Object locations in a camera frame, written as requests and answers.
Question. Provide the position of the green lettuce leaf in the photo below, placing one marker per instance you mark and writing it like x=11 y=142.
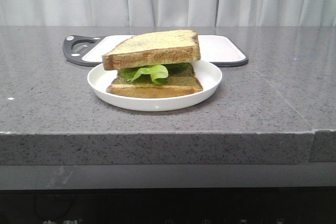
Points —
x=157 y=74

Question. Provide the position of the toasted bread slice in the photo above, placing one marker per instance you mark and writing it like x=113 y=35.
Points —
x=174 y=87
x=162 y=47

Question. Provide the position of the white round plate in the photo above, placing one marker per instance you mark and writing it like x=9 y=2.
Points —
x=207 y=73

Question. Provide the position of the white cutting board grey rim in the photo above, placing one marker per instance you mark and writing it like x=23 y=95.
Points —
x=88 y=51

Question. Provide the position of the black appliance control panel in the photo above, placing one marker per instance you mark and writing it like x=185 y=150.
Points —
x=215 y=205

